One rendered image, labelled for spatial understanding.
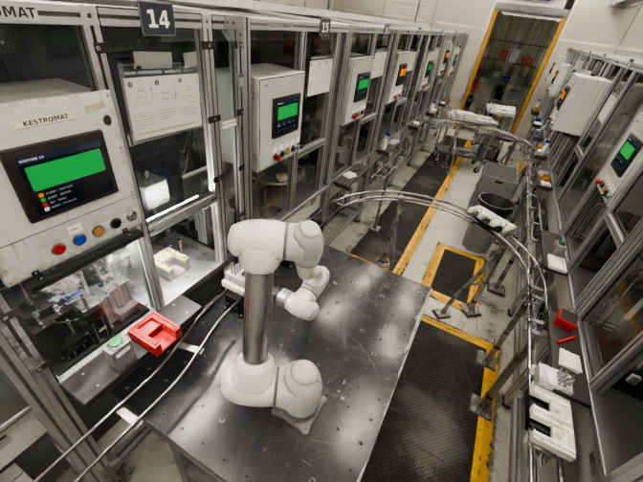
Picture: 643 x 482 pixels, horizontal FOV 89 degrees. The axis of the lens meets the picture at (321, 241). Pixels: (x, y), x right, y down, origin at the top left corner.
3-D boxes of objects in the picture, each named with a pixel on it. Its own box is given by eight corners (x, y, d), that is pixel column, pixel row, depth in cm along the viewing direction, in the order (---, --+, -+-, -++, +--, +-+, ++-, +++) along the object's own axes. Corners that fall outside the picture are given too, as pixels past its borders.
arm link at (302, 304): (284, 314, 163) (299, 294, 170) (311, 328, 158) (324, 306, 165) (282, 303, 154) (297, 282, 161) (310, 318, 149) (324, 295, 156)
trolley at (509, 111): (499, 162, 656) (521, 112, 600) (470, 155, 668) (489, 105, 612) (496, 149, 722) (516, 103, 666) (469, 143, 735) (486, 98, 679)
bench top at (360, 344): (328, 564, 105) (330, 561, 103) (111, 396, 140) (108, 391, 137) (431, 293, 217) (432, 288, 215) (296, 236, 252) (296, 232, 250)
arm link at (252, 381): (274, 417, 127) (216, 414, 125) (277, 386, 142) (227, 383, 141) (289, 229, 103) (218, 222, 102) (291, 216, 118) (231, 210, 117)
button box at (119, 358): (119, 374, 120) (110, 354, 113) (105, 363, 123) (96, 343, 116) (138, 358, 126) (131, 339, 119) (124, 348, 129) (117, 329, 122)
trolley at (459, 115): (432, 165, 594) (451, 111, 538) (430, 155, 640) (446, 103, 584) (481, 174, 587) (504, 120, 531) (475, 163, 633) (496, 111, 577)
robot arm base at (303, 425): (331, 392, 148) (333, 385, 145) (307, 437, 132) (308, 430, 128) (298, 373, 154) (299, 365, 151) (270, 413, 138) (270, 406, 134)
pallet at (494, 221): (464, 216, 278) (469, 207, 272) (475, 214, 284) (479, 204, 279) (501, 240, 253) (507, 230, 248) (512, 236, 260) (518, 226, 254)
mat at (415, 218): (399, 281, 321) (399, 280, 320) (344, 258, 340) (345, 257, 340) (472, 141, 759) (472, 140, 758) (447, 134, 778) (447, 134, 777)
